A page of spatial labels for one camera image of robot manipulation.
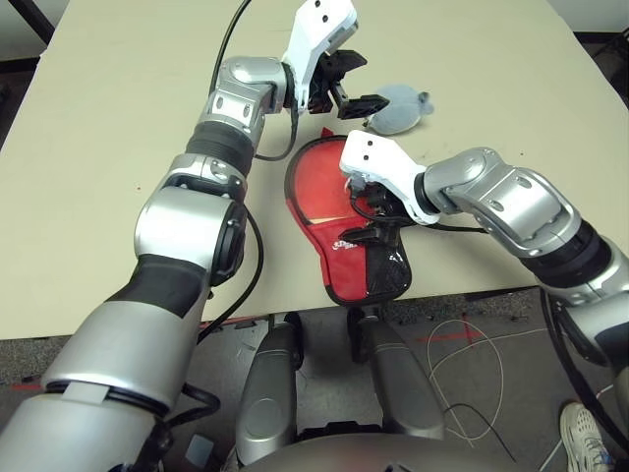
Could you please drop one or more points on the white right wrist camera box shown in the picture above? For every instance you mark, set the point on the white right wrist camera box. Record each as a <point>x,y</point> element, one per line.
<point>378,157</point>

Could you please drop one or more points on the grey robot leg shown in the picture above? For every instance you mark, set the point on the grey robot leg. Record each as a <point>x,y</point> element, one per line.
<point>270,393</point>
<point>398,383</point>

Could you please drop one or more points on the grey robot right leg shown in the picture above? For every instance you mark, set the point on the grey robot right leg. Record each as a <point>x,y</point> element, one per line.
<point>398,383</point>

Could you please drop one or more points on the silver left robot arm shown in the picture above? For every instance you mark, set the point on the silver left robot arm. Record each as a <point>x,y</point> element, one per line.
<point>187,236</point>

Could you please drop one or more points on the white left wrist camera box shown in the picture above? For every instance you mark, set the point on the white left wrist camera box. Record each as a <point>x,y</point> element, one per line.
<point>314,29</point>

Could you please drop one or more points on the grey robot torso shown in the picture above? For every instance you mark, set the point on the grey robot torso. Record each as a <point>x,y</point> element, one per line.
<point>373,454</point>

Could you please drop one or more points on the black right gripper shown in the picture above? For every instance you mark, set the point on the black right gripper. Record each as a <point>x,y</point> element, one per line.
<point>383,206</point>

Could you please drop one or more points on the white mesh sneaker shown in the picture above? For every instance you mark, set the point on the white mesh sneaker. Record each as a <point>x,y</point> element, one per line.
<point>585,437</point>

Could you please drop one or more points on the red and black paddle case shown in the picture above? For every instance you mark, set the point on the red and black paddle case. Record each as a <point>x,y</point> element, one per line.
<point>344,270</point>

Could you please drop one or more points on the black diagonal frame bar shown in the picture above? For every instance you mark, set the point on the black diagonal frame bar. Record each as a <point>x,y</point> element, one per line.
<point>41,22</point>

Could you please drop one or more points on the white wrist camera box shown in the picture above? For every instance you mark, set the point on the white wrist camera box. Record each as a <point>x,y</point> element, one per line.
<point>314,29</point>
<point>378,157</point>

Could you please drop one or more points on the grey paper scrap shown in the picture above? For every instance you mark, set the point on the grey paper scrap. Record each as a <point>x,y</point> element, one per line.
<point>202,448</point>

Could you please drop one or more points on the grey robot left leg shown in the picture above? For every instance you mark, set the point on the grey robot left leg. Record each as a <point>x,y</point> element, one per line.
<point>270,393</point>

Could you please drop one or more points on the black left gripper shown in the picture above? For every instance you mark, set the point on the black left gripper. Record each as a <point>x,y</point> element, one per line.
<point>324,83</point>

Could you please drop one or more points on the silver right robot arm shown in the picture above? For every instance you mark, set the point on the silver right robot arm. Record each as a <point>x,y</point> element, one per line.
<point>516,206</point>

